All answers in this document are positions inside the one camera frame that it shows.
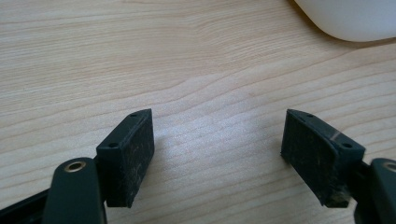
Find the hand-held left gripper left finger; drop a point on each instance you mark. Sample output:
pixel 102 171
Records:
pixel 129 158

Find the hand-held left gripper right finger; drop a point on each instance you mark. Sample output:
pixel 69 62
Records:
pixel 314 155

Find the white plastic bin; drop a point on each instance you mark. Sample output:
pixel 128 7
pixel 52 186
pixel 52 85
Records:
pixel 348 17

